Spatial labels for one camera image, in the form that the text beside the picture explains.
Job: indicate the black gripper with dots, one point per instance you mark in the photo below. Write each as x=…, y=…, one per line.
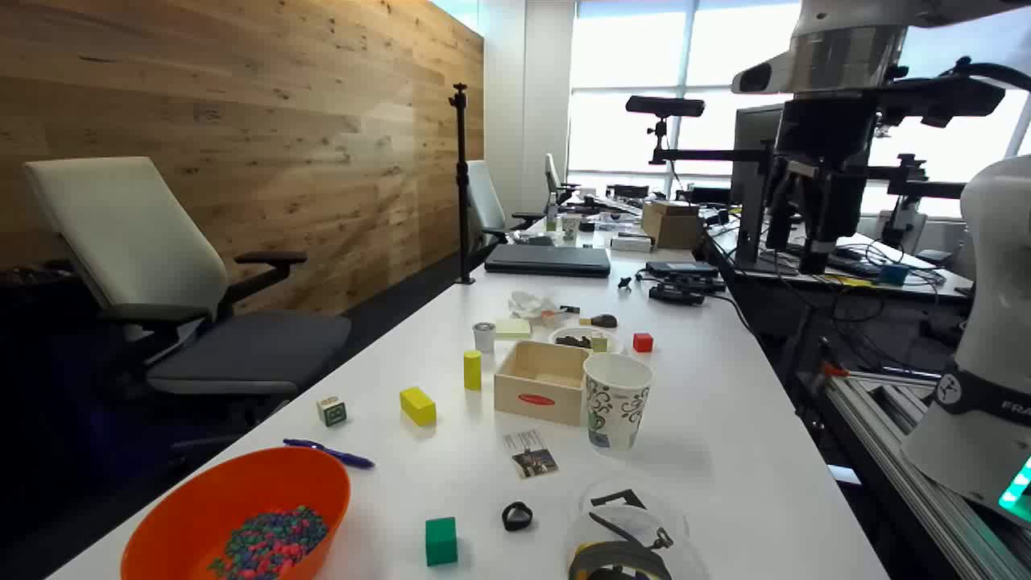
x=823, y=145

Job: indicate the white tissue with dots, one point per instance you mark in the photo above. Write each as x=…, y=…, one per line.
x=541, y=310

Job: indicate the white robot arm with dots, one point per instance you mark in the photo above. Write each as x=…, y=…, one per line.
x=841, y=81

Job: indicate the black computer monitor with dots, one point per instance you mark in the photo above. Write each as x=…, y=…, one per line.
x=756, y=133

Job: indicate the cardboard box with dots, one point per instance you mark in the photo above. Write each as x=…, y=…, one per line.
x=671, y=228

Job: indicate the red small cube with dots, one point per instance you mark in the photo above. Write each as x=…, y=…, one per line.
x=643, y=344

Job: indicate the patterned paper cup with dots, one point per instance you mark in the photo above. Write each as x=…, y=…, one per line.
x=614, y=397

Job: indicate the closed grey laptop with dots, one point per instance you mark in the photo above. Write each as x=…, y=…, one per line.
x=549, y=260

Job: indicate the wooden box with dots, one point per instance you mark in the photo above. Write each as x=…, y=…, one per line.
x=543, y=383

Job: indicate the far white office chair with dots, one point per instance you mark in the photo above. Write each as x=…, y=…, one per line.
x=495, y=216

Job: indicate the yellow sticky note pad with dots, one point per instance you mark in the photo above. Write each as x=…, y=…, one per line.
x=515, y=331

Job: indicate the small white tape roll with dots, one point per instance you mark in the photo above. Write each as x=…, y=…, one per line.
x=484, y=338

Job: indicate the black tripod pole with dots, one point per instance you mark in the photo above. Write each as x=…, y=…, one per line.
x=459, y=104

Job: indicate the clear plastic lid with items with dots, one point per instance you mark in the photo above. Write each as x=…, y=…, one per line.
x=628, y=531

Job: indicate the yellow block upright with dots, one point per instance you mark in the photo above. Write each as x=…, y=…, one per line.
x=471, y=373

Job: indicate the small photo card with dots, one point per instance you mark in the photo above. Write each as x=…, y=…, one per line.
x=530, y=455

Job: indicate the black binder clip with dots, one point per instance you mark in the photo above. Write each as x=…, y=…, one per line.
x=518, y=518

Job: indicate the yellow block lying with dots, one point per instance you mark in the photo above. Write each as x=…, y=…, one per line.
x=420, y=408

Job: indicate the green cube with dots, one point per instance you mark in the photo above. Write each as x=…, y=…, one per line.
x=439, y=541

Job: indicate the small patterned cube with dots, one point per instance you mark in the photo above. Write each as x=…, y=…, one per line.
x=335, y=411

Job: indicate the blue pen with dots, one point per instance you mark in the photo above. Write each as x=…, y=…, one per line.
x=340, y=455

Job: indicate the orange bowl of beads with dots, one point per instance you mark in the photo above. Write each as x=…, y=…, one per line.
x=258, y=518

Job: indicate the white and grey office chair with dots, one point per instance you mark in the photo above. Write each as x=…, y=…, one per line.
x=149, y=266

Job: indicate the black camera on stand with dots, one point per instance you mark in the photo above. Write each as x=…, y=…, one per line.
x=662, y=111

